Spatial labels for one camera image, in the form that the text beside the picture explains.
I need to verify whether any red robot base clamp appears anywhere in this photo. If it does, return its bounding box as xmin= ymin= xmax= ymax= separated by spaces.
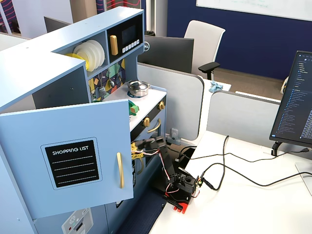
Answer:
xmin=172 ymin=201 xmax=189 ymax=215

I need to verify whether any blue cabinet door shopping list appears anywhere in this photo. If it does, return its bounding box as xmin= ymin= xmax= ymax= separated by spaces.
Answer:
xmin=0 ymin=98 xmax=135 ymax=219

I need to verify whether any grey desk partition panel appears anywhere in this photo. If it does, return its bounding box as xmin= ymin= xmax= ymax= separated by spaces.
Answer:
xmin=137 ymin=62 xmax=205 ymax=141
xmin=206 ymin=90 xmax=283 ymax=148

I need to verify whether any green round lid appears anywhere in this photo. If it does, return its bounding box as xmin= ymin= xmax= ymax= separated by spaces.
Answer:
xmin=128 ymin=100 xmax=139 ymax=116

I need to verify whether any grey partition clamp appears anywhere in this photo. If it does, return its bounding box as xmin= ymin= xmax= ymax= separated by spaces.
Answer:
xmin=170 ymin=128 xmax=182 ymax=146

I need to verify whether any silver toy pot with lid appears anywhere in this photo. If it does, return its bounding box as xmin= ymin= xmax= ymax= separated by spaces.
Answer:
xmin=128 ymin=80 xmax=151 ymax=98

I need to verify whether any metal toy slotted spatula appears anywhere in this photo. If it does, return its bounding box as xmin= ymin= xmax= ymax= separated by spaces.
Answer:
xmin=98 ymin=78 xmax=107 ymax=96

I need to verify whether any black Dell monitor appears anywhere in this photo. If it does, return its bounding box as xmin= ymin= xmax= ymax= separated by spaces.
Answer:
xmin=137 ymin=36 xmax=195 ymax=74

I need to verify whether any blue crumpled cloth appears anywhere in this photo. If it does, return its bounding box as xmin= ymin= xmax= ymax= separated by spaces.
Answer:
xmin=209 ymin=81 xmax=224 ymax=93

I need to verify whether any white toy plate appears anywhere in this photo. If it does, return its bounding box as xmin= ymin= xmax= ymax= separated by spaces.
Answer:
xmin=79 ymin=41 xmax=102 ymax=70
xmin=85 ymin=39 xmax=106 ymax=67
xmin=73 ymin=43 xmax=95 ymax=72

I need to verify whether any white office chair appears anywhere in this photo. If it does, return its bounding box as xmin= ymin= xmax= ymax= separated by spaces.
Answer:
xmin=184 ymin=19 xmax=226 ymax=81

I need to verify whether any black toy microwave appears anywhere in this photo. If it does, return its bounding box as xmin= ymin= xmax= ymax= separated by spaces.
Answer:
xmin=107 ymin=14 xmax=144 ymax=64

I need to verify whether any blue toy kitchen unit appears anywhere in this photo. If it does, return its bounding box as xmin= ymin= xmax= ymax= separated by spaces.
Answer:
xmin=0 ymin=6 xmax=169 ymax=234

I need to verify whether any black monitor stand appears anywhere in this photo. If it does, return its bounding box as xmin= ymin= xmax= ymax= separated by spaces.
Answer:
xmin=271 ymin=141 xmax=289 ymax=156

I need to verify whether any black monitor showing code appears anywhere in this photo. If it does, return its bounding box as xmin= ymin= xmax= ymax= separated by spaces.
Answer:
xmin=269 ymin=50 xmax=312 ymax=147

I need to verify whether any dark monitor back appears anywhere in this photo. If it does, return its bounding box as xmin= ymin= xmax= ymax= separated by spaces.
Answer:
xmin=43 ymin=16 xmax=72 ymax=34

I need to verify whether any white whiteboard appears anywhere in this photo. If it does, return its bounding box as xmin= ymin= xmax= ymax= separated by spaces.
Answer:
xmin=196 ymin=0 xmax=312 ymax=21

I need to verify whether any gold oven handle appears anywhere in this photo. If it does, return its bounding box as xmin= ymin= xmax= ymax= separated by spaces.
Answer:
xmin=147 ymin=118 xmax=161 ymax=134

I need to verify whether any gold cabinet door handle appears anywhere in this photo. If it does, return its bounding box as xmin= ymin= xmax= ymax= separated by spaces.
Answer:
xmin=116 ymin=152 xmax=125 ymax=189

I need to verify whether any gold microwave handle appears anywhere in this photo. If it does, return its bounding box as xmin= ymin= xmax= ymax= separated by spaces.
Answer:
xmin=109 ymin=35 xmax=119 ymax=56

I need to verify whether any black cable with plug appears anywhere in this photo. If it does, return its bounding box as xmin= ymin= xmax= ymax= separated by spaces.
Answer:
xmin=174 ymin=147 xmax=312 ymax=163

